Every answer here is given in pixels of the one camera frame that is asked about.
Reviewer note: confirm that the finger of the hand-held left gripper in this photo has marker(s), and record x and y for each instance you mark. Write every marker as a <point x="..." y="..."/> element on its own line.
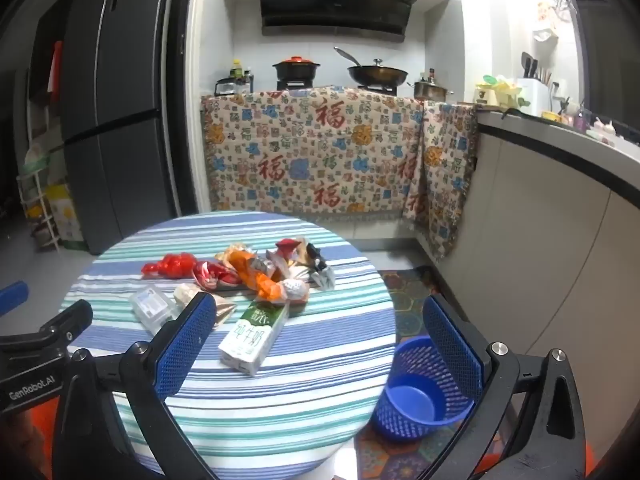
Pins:
<point x="11" y="297"/>
<point x="65" y="322"/>

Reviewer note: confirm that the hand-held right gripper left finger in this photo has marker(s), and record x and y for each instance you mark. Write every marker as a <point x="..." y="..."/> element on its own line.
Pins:
<point x="182" y="347"/>

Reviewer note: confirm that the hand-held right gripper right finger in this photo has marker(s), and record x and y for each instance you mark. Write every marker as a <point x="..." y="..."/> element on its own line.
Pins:
<point x="452" y="347"/>

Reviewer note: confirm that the clear plastic box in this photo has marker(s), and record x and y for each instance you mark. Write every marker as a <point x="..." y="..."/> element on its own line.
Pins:
<point x="150" y="307"/>

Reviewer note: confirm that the green white milk carton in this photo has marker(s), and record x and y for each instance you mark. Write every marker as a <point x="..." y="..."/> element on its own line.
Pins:
<point x="250" y="340"/>

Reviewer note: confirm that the blue mesh wastebasket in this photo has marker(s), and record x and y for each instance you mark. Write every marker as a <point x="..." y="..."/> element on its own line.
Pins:
<point x="410" y="402"/>

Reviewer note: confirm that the red plastic stool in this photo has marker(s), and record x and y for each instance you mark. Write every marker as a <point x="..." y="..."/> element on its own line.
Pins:
<point x="37" y="430"/>

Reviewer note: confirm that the beige crumpled wrapper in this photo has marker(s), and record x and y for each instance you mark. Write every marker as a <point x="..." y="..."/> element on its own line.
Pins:
<point x="185" y="294"/>

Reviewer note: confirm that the brown paper piece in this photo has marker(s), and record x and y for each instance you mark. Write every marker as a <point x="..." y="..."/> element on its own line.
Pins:
<point x="225" y="312"/>

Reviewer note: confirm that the glossy red wrapper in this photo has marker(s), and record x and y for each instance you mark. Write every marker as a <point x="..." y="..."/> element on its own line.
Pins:
<point x="167" y="265"/>

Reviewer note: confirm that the yellow bag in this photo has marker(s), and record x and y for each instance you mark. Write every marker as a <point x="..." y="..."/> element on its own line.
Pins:
<point x="65" y="215"/>

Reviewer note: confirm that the orange snack bag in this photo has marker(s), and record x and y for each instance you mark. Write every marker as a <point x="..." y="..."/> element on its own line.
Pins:
<point x="255" y="280"/>

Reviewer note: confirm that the striped tablecloth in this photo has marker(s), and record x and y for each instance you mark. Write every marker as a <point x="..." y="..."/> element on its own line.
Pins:
<point x="300" y="360"/>

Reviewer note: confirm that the red paper cone wrapper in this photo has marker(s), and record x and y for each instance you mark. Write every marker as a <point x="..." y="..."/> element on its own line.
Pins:
<point x="289" y="249"/>

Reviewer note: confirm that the black silver wrapper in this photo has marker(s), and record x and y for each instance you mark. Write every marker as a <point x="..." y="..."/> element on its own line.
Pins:
<point x="320" y="267"/>

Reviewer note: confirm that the kitchen counter cabinet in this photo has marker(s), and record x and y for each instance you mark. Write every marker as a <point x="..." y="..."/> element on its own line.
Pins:
<point x="550" y="210"/>

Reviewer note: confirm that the printed patterned cloth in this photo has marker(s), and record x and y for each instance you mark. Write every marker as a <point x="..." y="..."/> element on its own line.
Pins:
<point x="310" y="160"/>
<point x="445" y="175"/>

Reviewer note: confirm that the grey refrigerator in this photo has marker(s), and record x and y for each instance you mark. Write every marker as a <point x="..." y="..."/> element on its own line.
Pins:
<point x="125" y="110"/>

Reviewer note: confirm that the steel pot with lid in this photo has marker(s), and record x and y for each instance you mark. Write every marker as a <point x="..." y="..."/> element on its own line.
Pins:
<point x="430" y="90"/>

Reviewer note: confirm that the yellow green cups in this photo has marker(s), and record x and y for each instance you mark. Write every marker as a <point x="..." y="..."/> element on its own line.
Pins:
<point x="495" y="92"/>

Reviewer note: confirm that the small bottles on counter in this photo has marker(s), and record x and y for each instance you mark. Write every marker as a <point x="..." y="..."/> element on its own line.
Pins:
<point x="585" y="122"/>

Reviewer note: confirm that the white knife block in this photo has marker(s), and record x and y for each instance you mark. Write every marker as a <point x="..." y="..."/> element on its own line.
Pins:
<point x="532" y="95"/>

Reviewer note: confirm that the group of sauce bottles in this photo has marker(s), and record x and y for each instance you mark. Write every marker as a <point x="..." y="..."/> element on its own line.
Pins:
<point x="240" y="72"/>

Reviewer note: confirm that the black wok with lid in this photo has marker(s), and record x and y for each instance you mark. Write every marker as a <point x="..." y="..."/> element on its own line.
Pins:
<point x="377" y="75"/>

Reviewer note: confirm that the black pot with red lid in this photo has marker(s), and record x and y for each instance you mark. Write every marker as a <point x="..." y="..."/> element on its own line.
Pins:
<point x="296" y="67"/>

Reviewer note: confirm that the black range hood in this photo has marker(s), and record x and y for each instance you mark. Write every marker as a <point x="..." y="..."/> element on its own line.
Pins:
<point x="335" y="5"/>

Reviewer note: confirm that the hanging wall decoration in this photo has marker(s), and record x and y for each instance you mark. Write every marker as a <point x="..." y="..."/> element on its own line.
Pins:
<point x="547" y="15"/>

